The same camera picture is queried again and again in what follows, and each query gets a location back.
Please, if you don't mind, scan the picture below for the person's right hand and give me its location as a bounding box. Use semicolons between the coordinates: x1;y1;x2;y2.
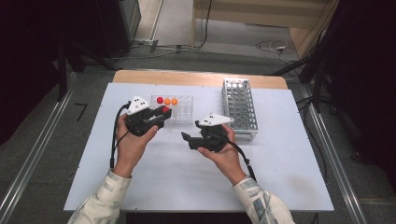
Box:
197;124;247;186

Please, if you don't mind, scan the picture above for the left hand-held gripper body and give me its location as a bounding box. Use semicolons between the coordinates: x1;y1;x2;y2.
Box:
125;95;157;137

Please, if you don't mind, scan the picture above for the wooden table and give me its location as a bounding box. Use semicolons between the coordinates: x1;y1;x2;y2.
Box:
112;69;289;91

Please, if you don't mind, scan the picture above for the dark curtain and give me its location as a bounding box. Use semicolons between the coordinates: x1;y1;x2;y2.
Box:
0;0;64;146
323;0;396;188

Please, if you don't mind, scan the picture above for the person's left hand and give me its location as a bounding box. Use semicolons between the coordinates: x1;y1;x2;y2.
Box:
113;114;159;178

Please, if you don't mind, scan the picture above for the hand-held gripper cable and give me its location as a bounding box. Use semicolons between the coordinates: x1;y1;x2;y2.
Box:
228;139;258;183
109;102;132;170

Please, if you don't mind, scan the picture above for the white floor cable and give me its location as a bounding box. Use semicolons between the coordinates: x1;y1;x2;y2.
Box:
255;39;293;63

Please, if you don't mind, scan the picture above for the metal tube rack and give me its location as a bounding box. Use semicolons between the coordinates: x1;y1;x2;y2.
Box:
221;77;260;143

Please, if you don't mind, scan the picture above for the right hand-held gripper cable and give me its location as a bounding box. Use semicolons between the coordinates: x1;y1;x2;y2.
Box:
228;139;258;183

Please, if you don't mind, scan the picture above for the black hanging cable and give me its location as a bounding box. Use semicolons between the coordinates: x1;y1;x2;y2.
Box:
192;0;213;50

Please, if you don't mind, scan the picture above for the black cabinet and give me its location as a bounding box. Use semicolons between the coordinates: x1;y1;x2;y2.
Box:
92;0;142;60

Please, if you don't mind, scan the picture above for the light wooden furniture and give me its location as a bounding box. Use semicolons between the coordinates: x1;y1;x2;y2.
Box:
192;0;340;60

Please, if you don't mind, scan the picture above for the metal floor rail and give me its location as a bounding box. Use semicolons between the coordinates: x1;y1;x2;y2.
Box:
0;73;78;224
298;83;369;224

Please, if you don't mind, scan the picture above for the left hand-held gripper cable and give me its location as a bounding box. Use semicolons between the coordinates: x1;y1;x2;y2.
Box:
109;102;132;170

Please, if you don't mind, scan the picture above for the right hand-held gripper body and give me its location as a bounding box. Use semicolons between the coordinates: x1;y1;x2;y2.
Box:
199;113;234;153

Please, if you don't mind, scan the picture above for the black metal stand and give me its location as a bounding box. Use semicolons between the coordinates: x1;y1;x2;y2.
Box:
270;6;344;114
55;40;120;102

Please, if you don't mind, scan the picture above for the clear plastic tube rack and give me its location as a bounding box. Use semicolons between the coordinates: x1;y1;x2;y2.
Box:
149;94;194;125

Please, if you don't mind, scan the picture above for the white table board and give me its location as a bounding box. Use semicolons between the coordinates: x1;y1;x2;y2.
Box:
64;82;334;213

